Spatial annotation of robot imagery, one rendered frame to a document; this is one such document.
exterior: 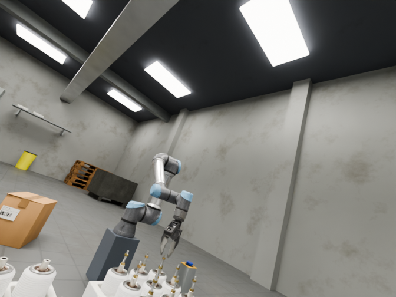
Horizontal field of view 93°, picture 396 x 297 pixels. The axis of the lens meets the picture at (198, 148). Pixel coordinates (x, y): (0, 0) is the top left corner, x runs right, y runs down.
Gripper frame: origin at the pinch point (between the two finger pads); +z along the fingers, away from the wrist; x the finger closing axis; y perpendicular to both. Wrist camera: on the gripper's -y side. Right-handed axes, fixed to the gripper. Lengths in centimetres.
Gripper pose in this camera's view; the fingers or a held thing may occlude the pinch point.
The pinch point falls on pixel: (164, 254)
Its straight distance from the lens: 119.2
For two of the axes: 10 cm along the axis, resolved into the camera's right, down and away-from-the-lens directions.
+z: -3.3, 8.9, -3.0
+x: -9.4, -2.7, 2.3
